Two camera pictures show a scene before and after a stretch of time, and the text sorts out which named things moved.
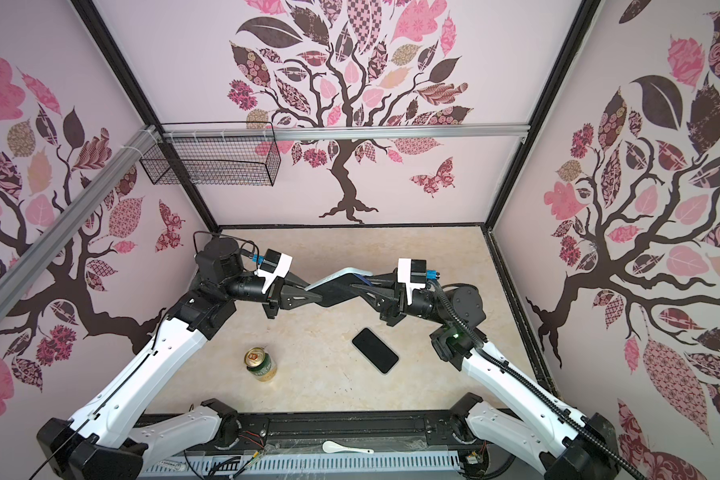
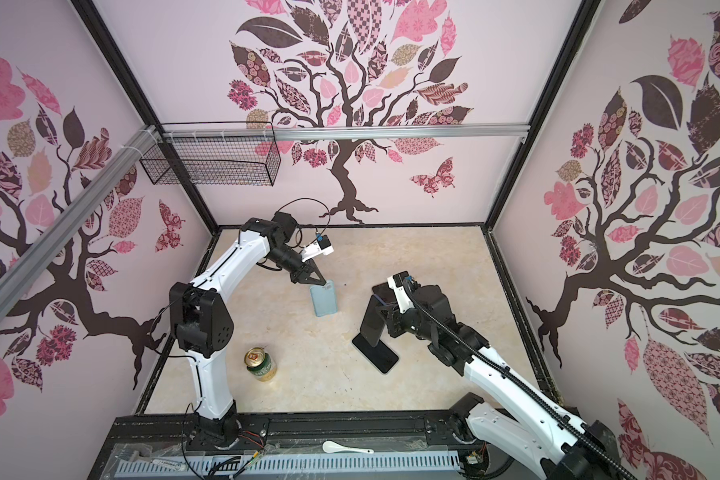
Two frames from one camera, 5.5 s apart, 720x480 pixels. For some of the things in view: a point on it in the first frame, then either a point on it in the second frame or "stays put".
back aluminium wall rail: x=350 y=132 stays put
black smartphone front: x=374 y=350 stays put
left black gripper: x=285 y=293 -> x=304 y=268
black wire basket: x=219 y=161 stays put
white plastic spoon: x=333 y=447 stays put
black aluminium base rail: x=398 y=430 stays put
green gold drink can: x=260 y=364 stays put
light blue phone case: x=362 y=274 -> x=324 y=299
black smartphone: x=337 y=290 -> x=374 y=321
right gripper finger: x=380 y=299 -> x=394 y=322
